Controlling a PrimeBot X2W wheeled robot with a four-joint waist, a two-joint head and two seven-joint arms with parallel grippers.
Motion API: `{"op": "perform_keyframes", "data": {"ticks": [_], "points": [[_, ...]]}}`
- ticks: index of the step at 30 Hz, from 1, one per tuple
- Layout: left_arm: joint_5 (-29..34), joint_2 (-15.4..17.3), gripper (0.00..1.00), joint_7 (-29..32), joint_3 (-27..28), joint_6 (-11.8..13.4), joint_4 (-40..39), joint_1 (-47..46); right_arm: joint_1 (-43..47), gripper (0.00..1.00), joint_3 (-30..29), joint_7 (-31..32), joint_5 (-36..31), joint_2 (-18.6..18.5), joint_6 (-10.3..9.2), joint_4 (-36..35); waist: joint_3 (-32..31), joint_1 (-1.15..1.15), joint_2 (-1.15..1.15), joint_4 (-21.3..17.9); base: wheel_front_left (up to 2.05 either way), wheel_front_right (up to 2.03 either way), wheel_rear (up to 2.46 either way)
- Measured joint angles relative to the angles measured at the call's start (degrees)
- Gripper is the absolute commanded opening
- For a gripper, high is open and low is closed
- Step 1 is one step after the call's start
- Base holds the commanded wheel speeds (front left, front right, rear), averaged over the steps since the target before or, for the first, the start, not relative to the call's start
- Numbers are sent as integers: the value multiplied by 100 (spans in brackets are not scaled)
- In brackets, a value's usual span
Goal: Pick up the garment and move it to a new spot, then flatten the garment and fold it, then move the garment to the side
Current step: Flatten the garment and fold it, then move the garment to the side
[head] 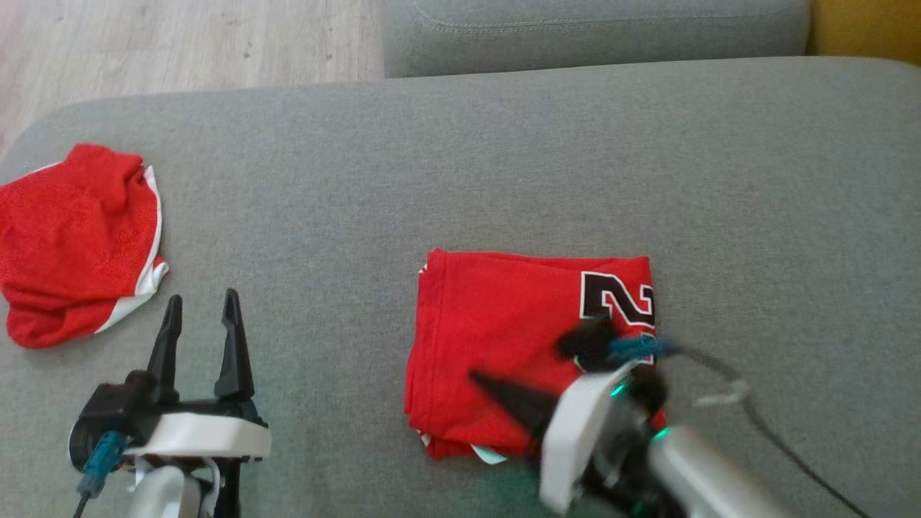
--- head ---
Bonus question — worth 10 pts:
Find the yellow furniture panel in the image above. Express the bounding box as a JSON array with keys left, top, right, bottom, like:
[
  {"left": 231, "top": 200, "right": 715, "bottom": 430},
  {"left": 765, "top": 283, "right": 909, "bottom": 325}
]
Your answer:
[{"left": 806, "top": 0, "right": 921, "bottom": 67}]

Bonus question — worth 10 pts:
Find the red white-trimmed jersey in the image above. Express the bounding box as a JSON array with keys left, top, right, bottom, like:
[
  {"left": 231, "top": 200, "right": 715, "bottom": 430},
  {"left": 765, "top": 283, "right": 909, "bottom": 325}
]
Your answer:
[{"left": 0, "top": 142, "right": 170, "bottom": 350}]

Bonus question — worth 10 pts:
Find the right black cable blue plug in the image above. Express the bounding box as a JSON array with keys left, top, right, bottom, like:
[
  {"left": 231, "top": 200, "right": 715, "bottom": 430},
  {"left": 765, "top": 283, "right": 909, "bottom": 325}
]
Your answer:
[{"left": 608, "top": 335, "right": 875, "bottom": 518}]

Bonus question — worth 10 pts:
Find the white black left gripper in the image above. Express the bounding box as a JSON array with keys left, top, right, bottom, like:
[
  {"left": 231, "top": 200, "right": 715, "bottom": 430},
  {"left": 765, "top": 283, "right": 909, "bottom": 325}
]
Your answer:
[{"left": 122, "top": 288, "right": 273, "bottom": 461}]

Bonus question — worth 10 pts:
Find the white right cable clip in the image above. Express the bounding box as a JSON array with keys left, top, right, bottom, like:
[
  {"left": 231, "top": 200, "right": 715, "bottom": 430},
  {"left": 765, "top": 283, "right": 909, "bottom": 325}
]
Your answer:
[{"left": 694, "top": 380, "right": 749, "bottom": 408}]

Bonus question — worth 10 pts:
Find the grey sofa back cushion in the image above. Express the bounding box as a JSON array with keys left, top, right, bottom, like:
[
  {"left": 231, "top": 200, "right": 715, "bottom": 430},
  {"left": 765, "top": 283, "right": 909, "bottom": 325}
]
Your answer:
[{"left": 381, "top": 0, "right": 812, "bottom": 78}]

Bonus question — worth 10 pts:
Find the grey fabric sofa seat cushion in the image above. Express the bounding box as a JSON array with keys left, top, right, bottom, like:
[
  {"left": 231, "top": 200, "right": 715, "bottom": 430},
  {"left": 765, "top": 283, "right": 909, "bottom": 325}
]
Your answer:
[{"left": 0, "top": 56, "right": 921, "bottom": 518}]

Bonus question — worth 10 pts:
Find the red basketball jersey with number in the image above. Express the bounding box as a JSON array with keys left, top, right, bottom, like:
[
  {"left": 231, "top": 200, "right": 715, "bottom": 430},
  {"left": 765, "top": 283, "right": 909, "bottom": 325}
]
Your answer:
[{"left": 403, "top": 248, "right": 666, "bottom": 461}]

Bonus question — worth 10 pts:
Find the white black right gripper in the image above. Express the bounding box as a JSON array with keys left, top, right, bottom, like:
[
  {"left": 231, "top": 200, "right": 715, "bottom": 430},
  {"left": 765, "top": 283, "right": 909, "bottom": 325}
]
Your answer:
[{"left": 468, "top": 360, "right": 670, "bottom": 518}]

